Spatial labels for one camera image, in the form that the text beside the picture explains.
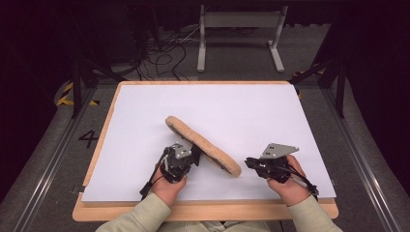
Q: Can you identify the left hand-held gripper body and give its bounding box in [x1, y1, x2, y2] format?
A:
[161, 143, 194, 184]

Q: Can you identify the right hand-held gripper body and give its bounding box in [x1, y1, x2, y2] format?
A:
[257, 143, 300, 184]

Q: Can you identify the tan fluffy pad black backing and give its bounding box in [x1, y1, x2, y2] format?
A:
[164, 115, 243, 178]

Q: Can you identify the person's right hand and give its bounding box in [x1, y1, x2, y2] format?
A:
[267, 154, 311, 207]

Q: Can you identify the person's left hand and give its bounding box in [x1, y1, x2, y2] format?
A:
[151, 167, 188, 207]

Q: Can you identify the white table mat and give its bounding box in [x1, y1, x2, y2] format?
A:
[80, 83, 337, 203]

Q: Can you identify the person's lap beige clothing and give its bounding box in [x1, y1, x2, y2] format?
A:
[158, 220, 285, 232]

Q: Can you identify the black metal stand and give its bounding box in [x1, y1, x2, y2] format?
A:
[68, 6, 128, 119]
[289, 57, 348, 119]

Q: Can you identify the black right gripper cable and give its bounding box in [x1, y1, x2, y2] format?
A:
[283, 163, 320, 197]

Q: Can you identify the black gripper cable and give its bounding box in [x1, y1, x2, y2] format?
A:
[283, 163, 320, 197]
[138, 146, 171, 201]

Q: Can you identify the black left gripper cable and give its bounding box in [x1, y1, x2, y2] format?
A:
[138, 146, 171, 201]

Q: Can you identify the aluminium floor rail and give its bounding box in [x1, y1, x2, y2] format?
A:
[13, 86, 98, 232]
[322, 88, 404, 232]

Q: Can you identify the black floor cables bundle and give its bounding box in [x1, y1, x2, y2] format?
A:
[134, 27, 201, 81]

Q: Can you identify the grey metal stand frame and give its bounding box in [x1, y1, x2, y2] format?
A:
[196, 4, 289, 73]

